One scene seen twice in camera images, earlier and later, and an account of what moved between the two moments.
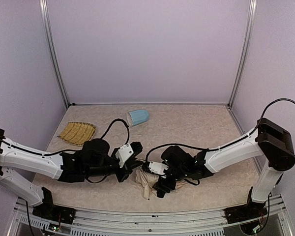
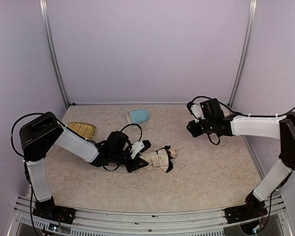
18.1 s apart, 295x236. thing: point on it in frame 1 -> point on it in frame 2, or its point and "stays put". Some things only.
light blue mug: (136, 117) stays put
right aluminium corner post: (251, 15) stays put
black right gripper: (162, 182) -> (193, 128)
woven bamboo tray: (77, 133) stays put
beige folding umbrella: (147, 180) -> (161, 158)
